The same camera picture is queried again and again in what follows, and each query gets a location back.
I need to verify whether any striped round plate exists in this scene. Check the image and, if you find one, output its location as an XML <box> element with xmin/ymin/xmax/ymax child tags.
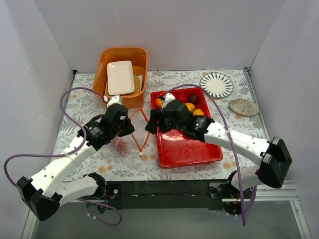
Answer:
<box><xmin>200</xmin><ymin>72</ymin><xmax>234</xmax><ymax>98</ymax></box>

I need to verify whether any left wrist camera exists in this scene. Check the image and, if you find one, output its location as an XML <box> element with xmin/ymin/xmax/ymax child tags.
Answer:
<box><xmin>103</xmin><ymin>95</ymin><xmax>123</xmax><ymax>107</ymax></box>

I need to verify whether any purple grape bunch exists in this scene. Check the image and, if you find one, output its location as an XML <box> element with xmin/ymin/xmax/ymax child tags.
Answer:
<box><xmin>110</xmin><ymin>137</ymin><xmax>128</xmax><ymax>155</ymax></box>

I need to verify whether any dark purple passion fruit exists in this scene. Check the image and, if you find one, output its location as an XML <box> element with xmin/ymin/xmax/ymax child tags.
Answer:
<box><xmin>188</xmin><ymin>93</ymin><xmax>199</xmax><ymax>106</ymax></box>

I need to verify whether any yellow lemon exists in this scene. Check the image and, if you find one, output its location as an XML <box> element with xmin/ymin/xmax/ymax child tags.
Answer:
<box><xmin>193</xmin><ymin>109</ymin><xmax>205</xmax><ymax>116</ymax></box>

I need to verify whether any white rectangular plate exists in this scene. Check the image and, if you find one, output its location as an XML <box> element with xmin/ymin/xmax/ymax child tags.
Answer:
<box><xmin>106</xmin><ymin>60</ymin><xmax>135</xmax><ymax>96</ymax></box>

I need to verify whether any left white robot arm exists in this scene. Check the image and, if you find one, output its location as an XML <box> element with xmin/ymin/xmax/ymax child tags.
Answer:
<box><xmin>16</xmin><ymin>103</ymin><xmax>134</xmax><ymax>221</ymax></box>

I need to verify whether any red plastic tray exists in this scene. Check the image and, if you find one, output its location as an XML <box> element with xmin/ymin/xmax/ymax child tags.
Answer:
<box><xmin>156</xmin><ymin>87</ymin><xmax>223</xmax><ymax>168</ymax></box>

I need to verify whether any red apple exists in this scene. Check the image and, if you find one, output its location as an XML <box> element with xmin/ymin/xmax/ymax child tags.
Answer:
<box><xmin>178</xmin><ymin>94</ymin><xmax>188</xmax><ymax>104</ymax></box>

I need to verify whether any yellow woven basket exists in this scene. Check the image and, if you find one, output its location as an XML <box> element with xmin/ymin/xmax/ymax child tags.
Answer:
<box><xmin>105</xmin><ymin>74</ymin><xmax>141</xmax><ymax>97</ymax></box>

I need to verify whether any orange plastic bin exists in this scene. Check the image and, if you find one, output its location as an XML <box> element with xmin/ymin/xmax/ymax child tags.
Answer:
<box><xmin>92</xmin><ymin>47</ymin><xmax>148</xmax><ymax>109</ymax></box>

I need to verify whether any floral table mat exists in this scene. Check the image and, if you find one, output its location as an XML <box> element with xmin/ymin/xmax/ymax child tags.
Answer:
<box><xmin>67</xmin><ymin>69</ymin><xmax>268</xmax><ymax>181</ymax></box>

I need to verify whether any clear zip top bag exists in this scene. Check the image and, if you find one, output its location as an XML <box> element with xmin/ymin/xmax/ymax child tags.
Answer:
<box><xmin>109</xmin><ymin>108</ymin><xmax>151</xmax><ymax>157</ymax></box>

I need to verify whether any speckled small round plate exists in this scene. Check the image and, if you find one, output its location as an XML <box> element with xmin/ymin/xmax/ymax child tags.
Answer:
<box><xmin>229</xmin><ymin>99</ymin><xmax>260</xmax><ymax>117</ymax></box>

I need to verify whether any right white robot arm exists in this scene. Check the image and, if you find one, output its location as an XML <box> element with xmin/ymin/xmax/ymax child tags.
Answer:
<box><xmin>146</xmin><ymin>100</ymin><xmax>292</xmax><ymax>198</ymax></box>

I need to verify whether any green yellow mango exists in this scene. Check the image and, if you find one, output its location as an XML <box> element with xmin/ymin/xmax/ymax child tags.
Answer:
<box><xmin>186</xmin><ymin>103</ymin><xmax>195</xmax><ymax>113</ymax></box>

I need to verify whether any red green mango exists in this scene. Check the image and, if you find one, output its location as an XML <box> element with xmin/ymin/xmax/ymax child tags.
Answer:
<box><xmin>154</xmin><ymin>98</ymin><xmax>163</xmax><ymax>109</ymax></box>

